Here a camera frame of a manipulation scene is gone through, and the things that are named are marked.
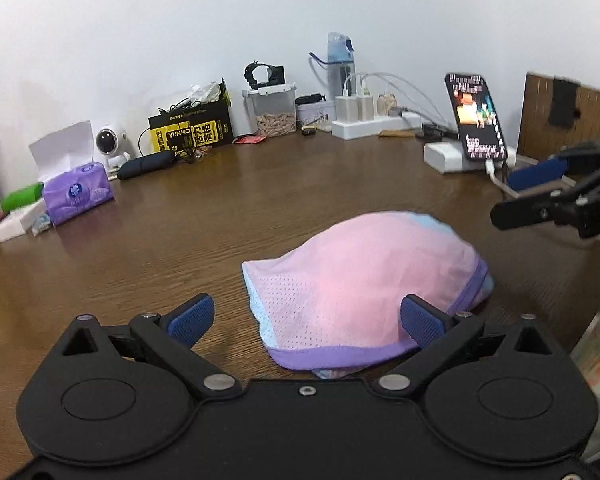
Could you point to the black cloth on board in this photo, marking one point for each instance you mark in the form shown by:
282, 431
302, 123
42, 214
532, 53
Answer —
564, 102

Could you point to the blue water bottle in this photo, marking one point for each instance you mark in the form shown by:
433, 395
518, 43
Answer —
340, 65

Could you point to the black pouch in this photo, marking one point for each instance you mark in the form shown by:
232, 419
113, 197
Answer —
147, 166

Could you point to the black watch on stand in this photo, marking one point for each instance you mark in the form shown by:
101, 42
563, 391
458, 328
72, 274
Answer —
262, 76

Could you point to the black and yellow carton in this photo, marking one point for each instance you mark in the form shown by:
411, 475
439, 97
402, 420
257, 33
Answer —
190, 130

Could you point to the crumpled white paper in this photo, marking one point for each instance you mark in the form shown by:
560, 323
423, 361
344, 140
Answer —
205, 92

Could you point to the purple tissue pack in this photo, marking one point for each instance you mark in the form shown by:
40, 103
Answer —
77, 192

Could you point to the clear container of nuts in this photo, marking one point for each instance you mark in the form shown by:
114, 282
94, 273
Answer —
275, 117

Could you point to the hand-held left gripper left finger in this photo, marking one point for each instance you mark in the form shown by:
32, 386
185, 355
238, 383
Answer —
192, 317

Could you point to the pink and blue mesh shirt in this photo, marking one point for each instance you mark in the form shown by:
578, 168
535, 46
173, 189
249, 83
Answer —
360, 280

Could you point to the black adapter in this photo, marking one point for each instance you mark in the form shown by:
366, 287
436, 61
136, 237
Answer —
432, 132

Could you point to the small blue white packet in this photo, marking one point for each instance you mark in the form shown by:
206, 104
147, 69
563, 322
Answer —
42, 224

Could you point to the wooden board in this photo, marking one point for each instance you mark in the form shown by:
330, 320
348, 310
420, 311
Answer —
595, 120

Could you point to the beige charger plug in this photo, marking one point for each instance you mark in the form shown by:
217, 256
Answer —
386, 105

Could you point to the white charger plug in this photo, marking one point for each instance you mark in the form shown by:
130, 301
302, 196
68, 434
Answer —
346, 107
365, 106

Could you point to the smartphone with lit screen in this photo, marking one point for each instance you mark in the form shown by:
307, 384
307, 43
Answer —
475, 115

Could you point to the white security camera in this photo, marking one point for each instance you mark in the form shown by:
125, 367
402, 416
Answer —
109, 142

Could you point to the red packet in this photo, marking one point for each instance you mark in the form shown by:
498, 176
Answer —
250, 139

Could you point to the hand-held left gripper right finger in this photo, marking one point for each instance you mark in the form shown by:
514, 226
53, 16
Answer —
420, 321

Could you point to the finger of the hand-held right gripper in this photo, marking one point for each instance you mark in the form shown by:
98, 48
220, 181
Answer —
525, 212
540, 172

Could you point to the white flat box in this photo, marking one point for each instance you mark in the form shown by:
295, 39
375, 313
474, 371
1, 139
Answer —
17, 222

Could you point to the printed tin box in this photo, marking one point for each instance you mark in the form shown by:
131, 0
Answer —
317, 112

